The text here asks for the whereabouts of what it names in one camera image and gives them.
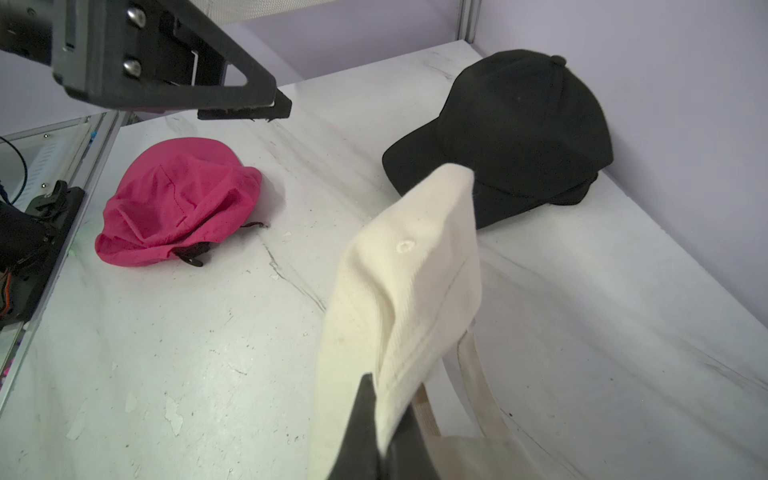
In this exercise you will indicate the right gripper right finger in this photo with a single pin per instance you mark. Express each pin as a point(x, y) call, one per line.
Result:
point(407, 457)

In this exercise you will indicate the left magenta cap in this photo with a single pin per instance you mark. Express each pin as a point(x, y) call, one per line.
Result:
point(177, 200)

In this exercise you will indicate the aluminium cage frame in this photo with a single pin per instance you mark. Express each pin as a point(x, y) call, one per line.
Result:
point(468, 19)

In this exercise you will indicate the aluminium front rail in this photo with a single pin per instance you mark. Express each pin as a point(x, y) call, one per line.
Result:
point(75, 152)

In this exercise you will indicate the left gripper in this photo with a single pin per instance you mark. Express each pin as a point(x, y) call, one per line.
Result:
point(142, 56)

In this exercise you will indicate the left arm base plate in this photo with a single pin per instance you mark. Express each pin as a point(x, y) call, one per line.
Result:
point(31, 243)

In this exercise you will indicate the plain black cap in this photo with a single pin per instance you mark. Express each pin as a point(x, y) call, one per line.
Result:
point(532, 132)

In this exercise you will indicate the cream cap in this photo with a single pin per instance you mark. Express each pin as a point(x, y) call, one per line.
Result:
point(407, 289)

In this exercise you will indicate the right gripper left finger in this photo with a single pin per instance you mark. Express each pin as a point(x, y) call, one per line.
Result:
point(358, 457)

